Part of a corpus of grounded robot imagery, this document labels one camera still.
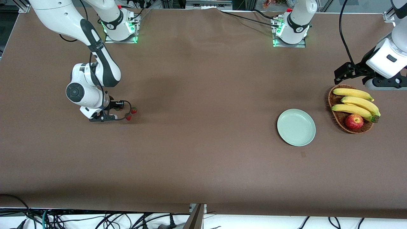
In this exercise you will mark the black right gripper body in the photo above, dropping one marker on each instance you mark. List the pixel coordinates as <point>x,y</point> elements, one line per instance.
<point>113,104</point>

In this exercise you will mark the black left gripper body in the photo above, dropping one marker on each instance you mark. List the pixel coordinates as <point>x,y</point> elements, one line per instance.
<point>359,68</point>

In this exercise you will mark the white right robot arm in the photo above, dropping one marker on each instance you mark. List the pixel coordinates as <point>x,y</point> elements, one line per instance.
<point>63,19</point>

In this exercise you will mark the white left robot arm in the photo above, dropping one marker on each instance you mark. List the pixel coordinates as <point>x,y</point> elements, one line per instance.
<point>299,22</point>

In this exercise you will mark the pale green plate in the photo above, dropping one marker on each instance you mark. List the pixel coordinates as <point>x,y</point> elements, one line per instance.
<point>296,127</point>

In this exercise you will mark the yellow banana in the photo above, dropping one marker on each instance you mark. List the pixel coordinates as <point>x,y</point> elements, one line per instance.
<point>351,93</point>
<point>362,103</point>
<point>351,109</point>

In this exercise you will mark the brown wicker basket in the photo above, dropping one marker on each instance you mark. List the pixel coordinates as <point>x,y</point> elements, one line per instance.
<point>339,122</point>

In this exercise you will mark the red apple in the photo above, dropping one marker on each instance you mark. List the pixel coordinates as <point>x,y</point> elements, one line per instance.
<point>354,122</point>

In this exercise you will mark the brown table cover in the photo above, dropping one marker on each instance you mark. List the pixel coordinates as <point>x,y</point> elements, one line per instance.
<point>203,95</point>

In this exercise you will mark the grey metal box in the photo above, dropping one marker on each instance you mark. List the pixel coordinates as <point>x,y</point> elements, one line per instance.
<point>208,4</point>

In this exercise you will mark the aluminium profile bar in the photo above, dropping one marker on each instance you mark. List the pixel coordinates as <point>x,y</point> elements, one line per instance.
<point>194,218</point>

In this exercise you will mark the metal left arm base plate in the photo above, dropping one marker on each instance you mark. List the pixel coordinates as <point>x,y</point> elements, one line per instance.
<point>300,45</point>

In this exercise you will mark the aluminium frame corner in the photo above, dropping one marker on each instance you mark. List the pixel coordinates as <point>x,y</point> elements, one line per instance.
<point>388,16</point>

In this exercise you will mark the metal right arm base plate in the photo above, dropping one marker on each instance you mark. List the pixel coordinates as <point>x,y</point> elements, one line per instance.
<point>109,40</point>

